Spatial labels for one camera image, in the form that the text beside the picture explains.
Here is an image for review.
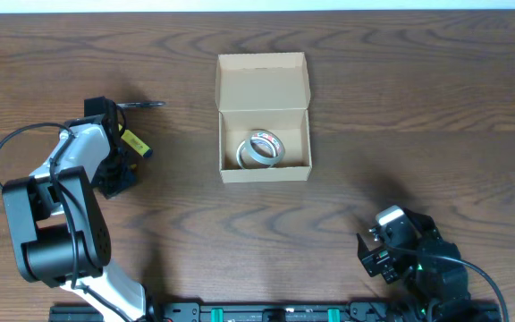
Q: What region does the left black cable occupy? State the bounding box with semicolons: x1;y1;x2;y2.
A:
0;122;133;322

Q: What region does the clear tape roll red-print core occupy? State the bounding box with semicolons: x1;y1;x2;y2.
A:
244;130;285;166

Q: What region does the right black cable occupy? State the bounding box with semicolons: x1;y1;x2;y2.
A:
382;243;510;322

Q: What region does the black cable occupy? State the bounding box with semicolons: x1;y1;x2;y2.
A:
0;122;133;322
382;243;510;322

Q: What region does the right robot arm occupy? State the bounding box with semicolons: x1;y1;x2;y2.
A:
357;206;481;322

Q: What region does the cardboard box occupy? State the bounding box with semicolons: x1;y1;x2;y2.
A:
215;52;312;183

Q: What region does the white-core clear tape roll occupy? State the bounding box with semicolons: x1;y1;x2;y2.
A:
236;138;278;169

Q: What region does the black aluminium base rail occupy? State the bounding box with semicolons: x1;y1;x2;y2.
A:
47;301;502;322

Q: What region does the yellow highlighter marker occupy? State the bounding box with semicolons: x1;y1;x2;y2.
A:
121;129;153;158

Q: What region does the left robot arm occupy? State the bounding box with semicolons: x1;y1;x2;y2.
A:
0;97;148;321

